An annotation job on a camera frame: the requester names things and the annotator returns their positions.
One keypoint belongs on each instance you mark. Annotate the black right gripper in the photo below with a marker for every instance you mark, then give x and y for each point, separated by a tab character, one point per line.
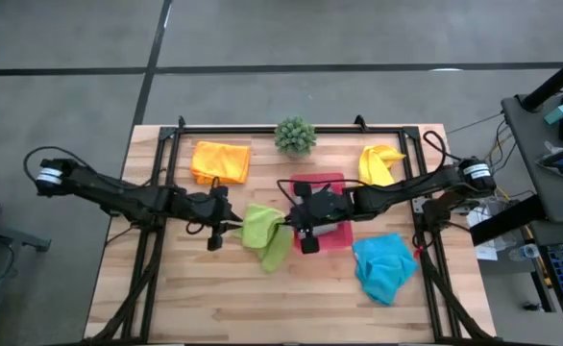
327	206

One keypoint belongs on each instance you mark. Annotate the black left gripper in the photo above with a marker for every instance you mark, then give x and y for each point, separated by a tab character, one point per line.
209	206

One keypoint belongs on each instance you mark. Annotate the green microfiber towel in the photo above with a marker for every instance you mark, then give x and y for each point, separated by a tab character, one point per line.
262	230

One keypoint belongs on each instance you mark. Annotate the pink plastic bin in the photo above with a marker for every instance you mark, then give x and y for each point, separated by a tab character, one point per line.
336	240

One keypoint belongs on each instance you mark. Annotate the orange microfiber towel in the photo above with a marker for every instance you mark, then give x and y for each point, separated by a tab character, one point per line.
219	162

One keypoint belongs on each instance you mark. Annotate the yellow microfiber towel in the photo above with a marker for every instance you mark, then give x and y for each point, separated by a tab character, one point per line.
375	165

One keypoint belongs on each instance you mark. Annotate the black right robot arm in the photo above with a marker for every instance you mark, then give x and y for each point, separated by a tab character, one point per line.
406	190

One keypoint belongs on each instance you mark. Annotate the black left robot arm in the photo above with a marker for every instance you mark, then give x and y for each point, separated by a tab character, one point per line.
118	197

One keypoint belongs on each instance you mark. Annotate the blue microfiber towel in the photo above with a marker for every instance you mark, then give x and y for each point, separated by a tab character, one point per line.
382	269

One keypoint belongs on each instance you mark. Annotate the small potted green plant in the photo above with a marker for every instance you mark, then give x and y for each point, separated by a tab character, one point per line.
295	136

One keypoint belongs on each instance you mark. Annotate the white paper sheet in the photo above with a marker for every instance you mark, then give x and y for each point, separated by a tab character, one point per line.
485	252

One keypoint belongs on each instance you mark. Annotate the black desk crossbar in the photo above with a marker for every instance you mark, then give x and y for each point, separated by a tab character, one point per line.
507	221

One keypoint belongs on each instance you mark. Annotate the grey metal stand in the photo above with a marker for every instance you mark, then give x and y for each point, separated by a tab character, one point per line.
12	235

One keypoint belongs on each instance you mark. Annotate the clear plastic bottle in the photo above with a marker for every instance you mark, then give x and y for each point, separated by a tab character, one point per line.
526	252

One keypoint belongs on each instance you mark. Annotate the grey side desk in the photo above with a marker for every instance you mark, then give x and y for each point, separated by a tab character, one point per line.
526	158

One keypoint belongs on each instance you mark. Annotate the small teal box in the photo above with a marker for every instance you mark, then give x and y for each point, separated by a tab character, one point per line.
557	114

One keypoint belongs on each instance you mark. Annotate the black slanted pole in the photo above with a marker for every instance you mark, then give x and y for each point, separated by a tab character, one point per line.
555	79

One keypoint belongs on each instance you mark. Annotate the black aluminium table frame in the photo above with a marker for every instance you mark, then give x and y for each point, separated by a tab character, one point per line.
224	130

